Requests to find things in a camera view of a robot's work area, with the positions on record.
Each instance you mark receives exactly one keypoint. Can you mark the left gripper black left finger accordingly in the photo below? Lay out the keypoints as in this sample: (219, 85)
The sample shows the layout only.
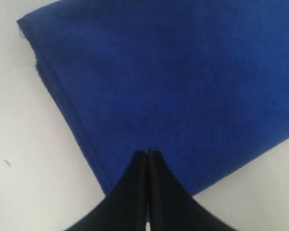
(125, 207)

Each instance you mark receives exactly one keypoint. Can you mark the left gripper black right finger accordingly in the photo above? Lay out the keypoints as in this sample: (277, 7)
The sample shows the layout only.
(171, 206)

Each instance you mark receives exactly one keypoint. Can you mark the blue towel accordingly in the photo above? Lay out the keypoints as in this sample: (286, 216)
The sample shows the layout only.
(206, 82)

